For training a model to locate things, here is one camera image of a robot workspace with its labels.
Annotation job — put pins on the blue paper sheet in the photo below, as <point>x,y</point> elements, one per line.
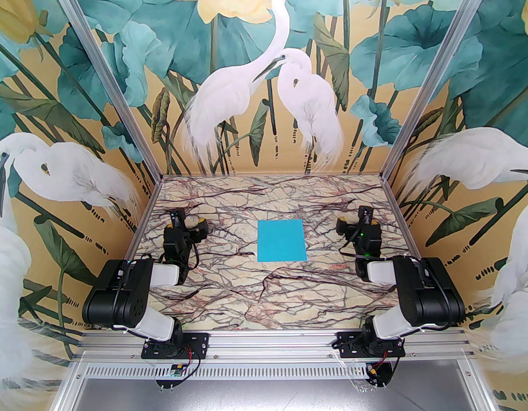
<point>281,240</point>

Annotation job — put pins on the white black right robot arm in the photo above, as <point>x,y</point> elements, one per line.
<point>426,293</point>

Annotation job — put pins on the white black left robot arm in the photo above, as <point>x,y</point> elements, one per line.
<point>118,293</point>

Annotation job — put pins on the grey metal sheet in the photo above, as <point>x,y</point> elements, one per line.
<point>272,396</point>

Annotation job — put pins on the small green circuit board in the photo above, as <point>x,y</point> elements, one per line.
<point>176,371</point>

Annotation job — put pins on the perforated metal strip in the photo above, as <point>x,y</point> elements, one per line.
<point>272,371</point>

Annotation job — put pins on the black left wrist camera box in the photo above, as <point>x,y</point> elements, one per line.
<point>176,217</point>

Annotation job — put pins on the aluminium table side rail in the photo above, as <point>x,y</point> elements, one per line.
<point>150,204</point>
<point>394,204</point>

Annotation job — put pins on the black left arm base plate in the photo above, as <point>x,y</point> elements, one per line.
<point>197,343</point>

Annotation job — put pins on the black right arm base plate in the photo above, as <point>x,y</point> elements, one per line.
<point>345,347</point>

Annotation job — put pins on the black mounting bracket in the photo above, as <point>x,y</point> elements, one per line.
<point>386,379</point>
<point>166,382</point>

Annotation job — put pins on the aluminium frame post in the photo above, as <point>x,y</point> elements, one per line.
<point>434,73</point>
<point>106,73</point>

